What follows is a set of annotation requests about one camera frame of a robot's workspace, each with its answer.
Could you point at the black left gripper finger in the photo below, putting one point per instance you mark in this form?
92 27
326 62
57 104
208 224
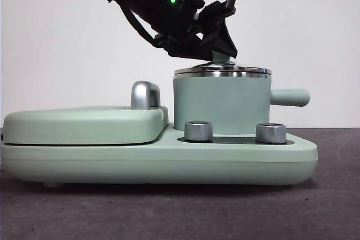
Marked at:
188 49
223 40

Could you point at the glass lid with green knob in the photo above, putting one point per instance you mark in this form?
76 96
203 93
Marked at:
222 68

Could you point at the mint green steamer pot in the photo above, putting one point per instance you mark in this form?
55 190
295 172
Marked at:
219 102

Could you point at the silver control knob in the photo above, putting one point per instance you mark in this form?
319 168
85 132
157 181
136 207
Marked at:
198 131
270 133

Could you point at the mint green breakfast machine base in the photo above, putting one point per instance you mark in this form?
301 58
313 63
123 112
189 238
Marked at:
253 164

